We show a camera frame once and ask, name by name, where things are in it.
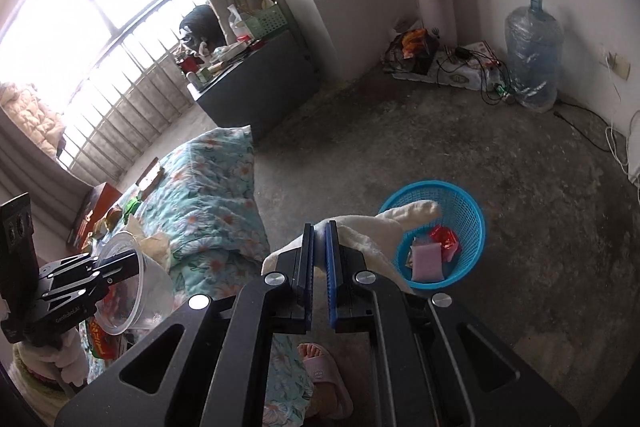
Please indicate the brown red box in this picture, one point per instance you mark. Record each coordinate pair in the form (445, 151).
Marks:
(92, 212)

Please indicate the red thermos bottle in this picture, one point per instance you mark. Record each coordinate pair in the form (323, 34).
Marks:
(189, 66)

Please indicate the floral teal blanket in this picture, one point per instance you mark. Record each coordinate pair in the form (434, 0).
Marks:
(215, 187)

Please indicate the black backpack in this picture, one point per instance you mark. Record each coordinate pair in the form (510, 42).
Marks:
(200, 24)

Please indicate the orange black bag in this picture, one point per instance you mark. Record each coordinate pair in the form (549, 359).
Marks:
(415, 49)

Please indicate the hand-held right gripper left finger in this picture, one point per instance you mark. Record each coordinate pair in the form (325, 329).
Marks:
(306, 267)

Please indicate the clear plastic container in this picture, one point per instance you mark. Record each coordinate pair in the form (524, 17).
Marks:
(150, 292)

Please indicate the red wrapper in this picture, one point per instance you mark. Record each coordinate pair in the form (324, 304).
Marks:
(444, 241)

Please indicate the white flat box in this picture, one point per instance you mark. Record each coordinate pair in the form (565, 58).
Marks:
(465, 74)

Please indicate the white plastic bag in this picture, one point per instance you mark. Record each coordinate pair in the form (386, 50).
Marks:
(237, 22)

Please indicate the large clear water jug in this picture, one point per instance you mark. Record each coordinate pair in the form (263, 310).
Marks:
(532, 52)

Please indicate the small green packet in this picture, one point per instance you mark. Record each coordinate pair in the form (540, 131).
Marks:
(132, 205)

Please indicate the grey cabinet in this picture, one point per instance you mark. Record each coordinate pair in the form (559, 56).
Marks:
(260, 82)

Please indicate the wall socket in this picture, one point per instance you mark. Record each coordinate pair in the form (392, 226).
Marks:
(619, 67)

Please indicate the cream plush cloth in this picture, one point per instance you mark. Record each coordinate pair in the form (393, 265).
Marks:
(380, 227)

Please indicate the metal window railing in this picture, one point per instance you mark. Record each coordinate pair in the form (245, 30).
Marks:
(130, 107)

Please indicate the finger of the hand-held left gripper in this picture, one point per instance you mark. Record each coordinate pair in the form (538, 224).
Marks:
(115, 258)
(117, 278)

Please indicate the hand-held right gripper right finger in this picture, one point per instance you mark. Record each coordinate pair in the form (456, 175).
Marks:
(332, 267)

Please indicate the green red snack bag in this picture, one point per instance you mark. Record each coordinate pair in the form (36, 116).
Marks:
(106, 339)

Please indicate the green plastic basket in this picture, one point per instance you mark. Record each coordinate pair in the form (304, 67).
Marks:
(267, 23)

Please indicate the blue plastic mesh basket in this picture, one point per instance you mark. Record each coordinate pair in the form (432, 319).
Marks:
(465, 227)

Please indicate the cream puffy jacket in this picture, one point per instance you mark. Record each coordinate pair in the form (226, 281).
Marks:
(30, 117)

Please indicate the person's foot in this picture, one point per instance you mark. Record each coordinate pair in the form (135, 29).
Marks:
(312, 351)

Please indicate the pink slipper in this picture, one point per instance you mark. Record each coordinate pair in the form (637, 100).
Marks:
(330, 382)

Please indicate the pink packet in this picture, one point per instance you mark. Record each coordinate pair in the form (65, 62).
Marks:
(426, 262)

